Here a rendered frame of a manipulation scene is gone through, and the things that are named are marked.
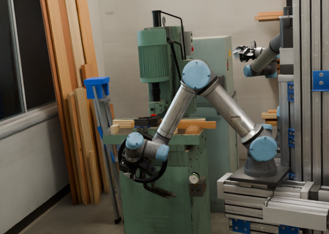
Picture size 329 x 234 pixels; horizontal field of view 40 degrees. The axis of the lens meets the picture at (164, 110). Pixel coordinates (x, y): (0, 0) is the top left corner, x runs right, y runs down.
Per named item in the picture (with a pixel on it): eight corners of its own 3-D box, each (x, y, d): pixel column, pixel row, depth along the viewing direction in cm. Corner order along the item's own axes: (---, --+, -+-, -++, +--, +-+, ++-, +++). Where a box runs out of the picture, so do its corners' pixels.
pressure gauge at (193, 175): (188, 186, 257) (188, 173, 256) (190, 184, 261) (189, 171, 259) (199, 187, 256) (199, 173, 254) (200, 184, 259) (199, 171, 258)
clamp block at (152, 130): (132, 144, 258) (131, 128, 257) (140, 138, 271) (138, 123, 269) (157, 144, 254) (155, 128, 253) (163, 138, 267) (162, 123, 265)
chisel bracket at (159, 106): (149, 116, 275) (148, 103, 273) (155, 112, 288) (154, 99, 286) (161, 116, 273) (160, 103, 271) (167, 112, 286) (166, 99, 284)
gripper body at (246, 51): (236, 53, 294) (251, 53, 286) (242, 45, 299) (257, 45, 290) (240, 62, 298) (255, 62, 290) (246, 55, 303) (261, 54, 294)
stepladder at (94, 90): (110, 225, 360) (80, 80, 342) (119, 212, 385) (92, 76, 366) (129, 224, 357) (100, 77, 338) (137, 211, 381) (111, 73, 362)
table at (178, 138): (96, 148, 265) (95, 138, 264) (115, 135, 294) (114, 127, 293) (197, 149, 248) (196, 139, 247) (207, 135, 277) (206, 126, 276)
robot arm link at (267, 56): (283, 44, 238) (245, 82, 282) (300, 42, 241) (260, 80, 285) (276, 25, 241) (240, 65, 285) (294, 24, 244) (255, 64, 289)
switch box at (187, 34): (181, 56, 295) (179, 31, 292) (184, 55, 304) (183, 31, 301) (190, 56, 293) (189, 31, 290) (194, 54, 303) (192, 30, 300)
